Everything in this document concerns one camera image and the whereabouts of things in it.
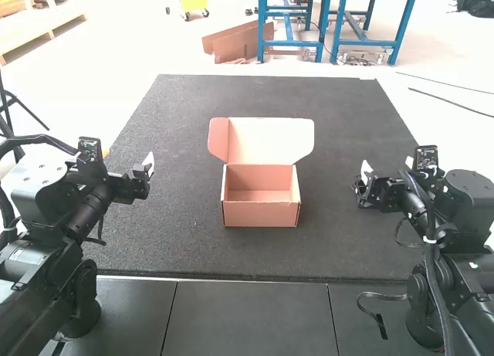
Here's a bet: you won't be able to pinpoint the black mat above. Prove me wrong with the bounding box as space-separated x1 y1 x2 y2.
82 74 426 284

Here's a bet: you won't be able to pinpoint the black tripod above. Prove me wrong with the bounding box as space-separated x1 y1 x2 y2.
0 69 51 162

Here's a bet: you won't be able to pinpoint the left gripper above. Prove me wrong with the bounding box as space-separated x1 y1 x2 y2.
102 147 157 207

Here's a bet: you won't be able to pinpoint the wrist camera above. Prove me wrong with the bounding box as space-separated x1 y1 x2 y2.
413 144 441 173
76 136 105 166

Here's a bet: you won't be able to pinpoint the blue metal frame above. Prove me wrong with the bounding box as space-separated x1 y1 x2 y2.
256 0 333 63
329 0 421 66

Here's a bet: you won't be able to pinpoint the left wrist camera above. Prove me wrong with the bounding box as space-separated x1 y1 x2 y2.
76 136 105 166

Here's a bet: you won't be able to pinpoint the cardboard box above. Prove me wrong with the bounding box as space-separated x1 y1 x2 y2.
207 117 316 229

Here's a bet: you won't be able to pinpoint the wooden pallet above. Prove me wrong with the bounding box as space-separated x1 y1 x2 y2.
0 11 88 66

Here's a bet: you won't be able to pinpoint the dark base panel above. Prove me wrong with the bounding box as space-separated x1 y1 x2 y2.
48 276 179 356
161 280 341 356
327 283 431 356

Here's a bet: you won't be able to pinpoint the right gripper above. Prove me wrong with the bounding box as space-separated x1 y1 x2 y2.
360 154 416 214

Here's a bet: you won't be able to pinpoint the black cable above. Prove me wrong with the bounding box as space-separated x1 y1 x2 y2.
82 212 108 246
356 290 411 341
0 133 80 168
394 215 426 249

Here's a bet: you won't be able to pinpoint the folded brown cardboard sheet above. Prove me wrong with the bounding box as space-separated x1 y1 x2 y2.
201 19 276 65

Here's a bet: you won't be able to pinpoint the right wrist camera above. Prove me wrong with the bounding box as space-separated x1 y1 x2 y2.
413 144 441 173

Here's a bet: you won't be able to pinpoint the black bags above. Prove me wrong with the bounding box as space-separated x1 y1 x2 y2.
447 0 494 19

